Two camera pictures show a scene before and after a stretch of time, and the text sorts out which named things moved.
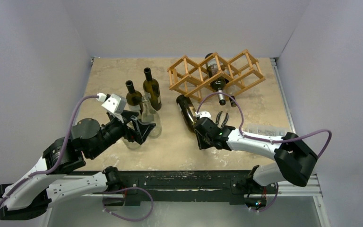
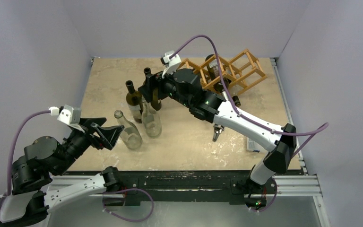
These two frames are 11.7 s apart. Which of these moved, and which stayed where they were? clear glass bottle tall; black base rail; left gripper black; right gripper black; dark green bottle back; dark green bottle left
Moved: left gripper black; right gripper black
Stayed: dark green bottle back; dark green bottle left; clear glass bottle tall; black base rail
